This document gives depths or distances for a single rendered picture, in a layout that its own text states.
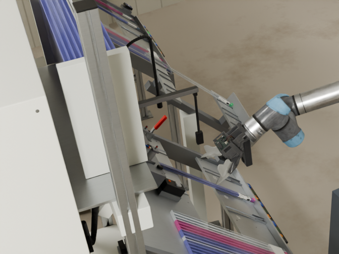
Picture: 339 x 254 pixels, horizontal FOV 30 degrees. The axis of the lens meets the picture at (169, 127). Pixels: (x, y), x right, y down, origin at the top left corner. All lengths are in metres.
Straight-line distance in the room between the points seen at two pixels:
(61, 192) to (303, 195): 2.19
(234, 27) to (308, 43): 0.61
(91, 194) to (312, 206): 2.04
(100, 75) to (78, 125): 0.25
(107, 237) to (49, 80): 0.77
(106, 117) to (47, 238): 0.37
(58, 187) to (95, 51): 0.35
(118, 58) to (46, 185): 0.32
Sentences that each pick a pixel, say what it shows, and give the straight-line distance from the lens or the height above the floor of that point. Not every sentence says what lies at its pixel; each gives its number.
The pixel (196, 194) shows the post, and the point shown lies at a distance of 2.94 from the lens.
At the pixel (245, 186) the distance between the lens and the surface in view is 2.44.
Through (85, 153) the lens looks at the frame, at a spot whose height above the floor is 1.47.
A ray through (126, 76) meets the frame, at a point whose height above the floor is 1.65.
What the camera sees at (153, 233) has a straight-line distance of 1.74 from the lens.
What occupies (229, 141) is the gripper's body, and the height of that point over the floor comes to 1.06.
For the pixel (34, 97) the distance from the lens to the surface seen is 1.29.
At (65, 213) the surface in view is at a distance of 1.48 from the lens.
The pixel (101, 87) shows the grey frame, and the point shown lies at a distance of 1.26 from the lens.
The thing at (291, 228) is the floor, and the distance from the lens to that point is 3.29.
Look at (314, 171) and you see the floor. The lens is 3.60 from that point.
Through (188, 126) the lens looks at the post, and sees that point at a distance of 2.68.
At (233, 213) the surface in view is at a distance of 2.19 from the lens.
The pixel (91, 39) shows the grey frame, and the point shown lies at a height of 1.83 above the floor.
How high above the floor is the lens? 2.41
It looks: 37 degrees down
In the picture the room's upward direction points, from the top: 8 degrees counter-clockwise
